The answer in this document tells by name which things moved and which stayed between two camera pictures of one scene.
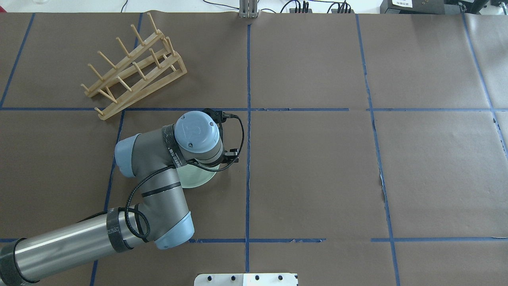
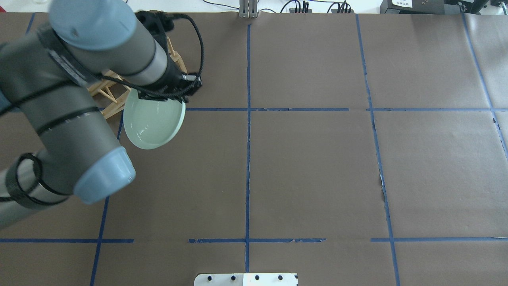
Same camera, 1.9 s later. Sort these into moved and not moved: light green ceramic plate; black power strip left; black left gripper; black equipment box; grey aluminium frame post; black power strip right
Moved: black left gripper; light green ceramic plate
Not moved: black power strip left; black power strip right; black equipment box; grey aluminium frame post
